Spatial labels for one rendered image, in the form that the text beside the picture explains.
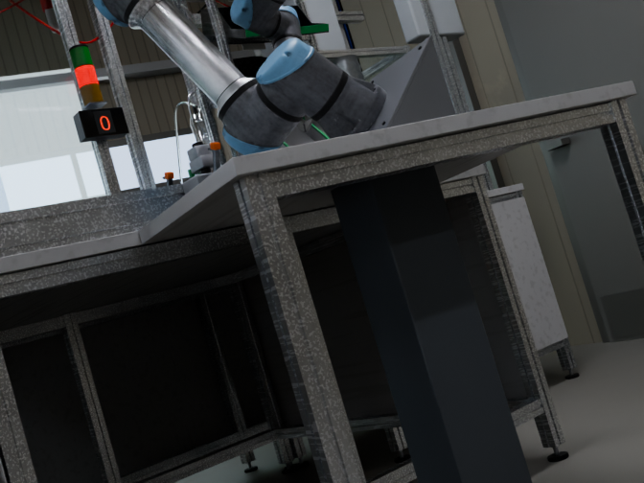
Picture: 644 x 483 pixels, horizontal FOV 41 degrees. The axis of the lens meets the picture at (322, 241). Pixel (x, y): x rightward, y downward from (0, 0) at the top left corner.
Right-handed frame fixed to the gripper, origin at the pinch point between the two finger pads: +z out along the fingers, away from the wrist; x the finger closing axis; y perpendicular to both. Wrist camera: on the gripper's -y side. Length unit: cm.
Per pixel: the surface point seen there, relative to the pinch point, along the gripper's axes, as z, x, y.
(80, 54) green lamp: -32, -48, 22
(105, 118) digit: -16, -48, 14
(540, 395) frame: 56, 26, -80
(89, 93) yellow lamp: -22, -49, 18
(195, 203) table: 44, -4, 51
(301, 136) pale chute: -16.9, -10.7, -25.0
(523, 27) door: -164, 52, -208
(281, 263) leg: 61, 10, 52
